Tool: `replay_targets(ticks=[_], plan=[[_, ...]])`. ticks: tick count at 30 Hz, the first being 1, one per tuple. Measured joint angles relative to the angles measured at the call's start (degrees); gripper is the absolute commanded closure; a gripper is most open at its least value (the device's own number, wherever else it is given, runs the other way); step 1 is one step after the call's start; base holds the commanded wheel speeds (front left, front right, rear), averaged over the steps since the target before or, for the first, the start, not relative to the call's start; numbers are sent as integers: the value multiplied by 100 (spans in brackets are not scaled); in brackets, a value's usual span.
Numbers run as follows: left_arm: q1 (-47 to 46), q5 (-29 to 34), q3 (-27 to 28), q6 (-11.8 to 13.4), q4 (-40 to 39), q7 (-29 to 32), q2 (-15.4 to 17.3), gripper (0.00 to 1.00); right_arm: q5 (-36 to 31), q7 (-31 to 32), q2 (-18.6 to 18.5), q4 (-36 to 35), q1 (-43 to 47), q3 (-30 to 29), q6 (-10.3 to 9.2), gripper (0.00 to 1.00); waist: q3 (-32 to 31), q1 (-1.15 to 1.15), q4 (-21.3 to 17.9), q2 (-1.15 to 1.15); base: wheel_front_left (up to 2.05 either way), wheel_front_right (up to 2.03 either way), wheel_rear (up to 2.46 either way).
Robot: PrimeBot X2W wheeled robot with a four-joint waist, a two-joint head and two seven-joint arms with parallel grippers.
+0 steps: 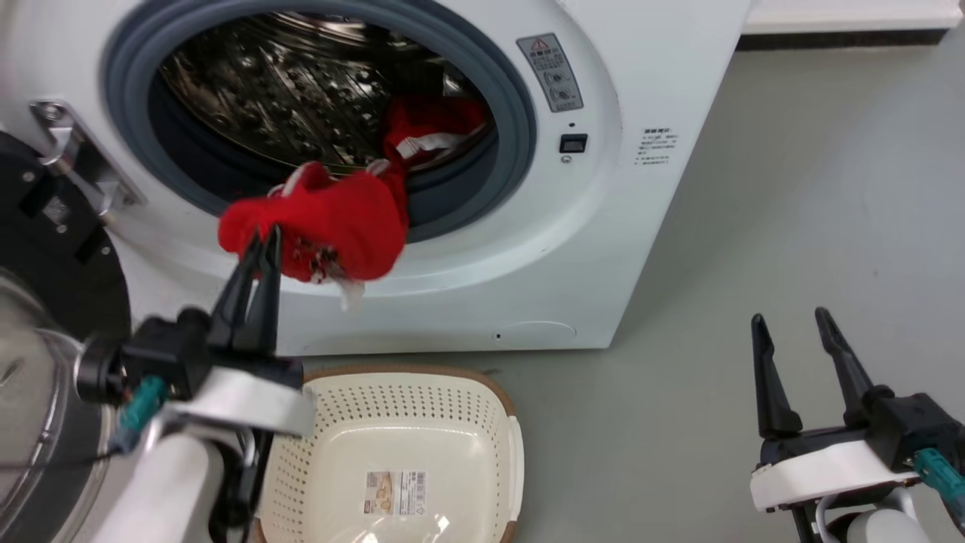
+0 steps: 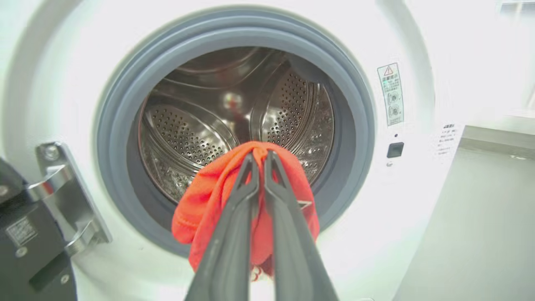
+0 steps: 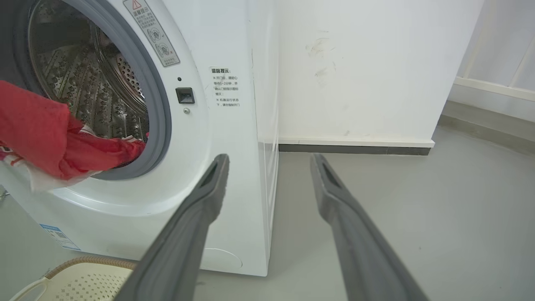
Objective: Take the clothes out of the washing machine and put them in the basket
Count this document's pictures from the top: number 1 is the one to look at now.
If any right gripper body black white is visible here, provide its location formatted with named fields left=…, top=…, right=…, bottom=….
left=749, top=392, right=965, bottom=514

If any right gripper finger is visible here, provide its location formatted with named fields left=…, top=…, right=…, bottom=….
left=813, top=306, right=895, bottom=428
left=751, top=313, right=804, bottom=440

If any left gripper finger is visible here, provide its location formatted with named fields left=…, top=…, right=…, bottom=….
left=244, top=225, right=283, bottom=357
left=208, top=232, right=265, bottom=350

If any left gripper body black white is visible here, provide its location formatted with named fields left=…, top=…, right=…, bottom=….
left=75, top=308, right=318, bottom=438

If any red garment with white trim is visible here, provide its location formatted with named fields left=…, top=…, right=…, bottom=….
left=217, top=94, right=498, bottom=311

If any cream perforated laundry basket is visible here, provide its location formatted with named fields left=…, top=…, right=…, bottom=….
left=253, top=366, right=525, bottom=543

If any paper label in basket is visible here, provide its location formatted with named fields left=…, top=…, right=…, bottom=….
left=365, top=471, right=427, bottom=517

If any white front-load washing machine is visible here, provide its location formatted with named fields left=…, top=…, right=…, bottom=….
left=0, top=0, right=755, bottom=357

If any teal connector on left gripper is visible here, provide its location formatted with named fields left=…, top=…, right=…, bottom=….
left=115, top=375, right=171, bottom=455

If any teal connector on gripper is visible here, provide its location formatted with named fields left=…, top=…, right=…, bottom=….
left=115, top=375, right=171, bottom=455
left=914, top=447, right=965, bottom=529

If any teal connector on right gripper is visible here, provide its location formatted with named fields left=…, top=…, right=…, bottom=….
left=914, top=447, right=965, bottom=529

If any black round washer door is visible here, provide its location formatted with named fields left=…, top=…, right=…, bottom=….
left=0, top=132, right=133, bottom=543

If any stainless steel washer drum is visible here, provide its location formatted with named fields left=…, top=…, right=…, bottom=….
left=158, top=13, right=483, bottom=176

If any chrome door hinge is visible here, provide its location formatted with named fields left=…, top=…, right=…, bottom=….
left=30, top=100, right=146, bottom=227

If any round drain filter cover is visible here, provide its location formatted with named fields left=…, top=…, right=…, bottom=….
left=500, top=321, right=578, bottom=349

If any small printed text label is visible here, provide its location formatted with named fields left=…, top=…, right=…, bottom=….
left=636, top=127, right=679, bottom=168

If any grey rubber door gasket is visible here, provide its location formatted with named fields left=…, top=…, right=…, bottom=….
left=102, top=0, right=538, bottom=244

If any grey warning sticker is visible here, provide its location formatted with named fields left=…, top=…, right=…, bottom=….
left=516, top=32, right=584, bottom=114

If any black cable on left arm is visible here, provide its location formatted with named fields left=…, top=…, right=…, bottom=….
left=210, top=430, right=274, bottom=543

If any white wall baseboard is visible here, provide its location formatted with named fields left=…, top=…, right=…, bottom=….
left=741, top=0, right=965, bottom=36

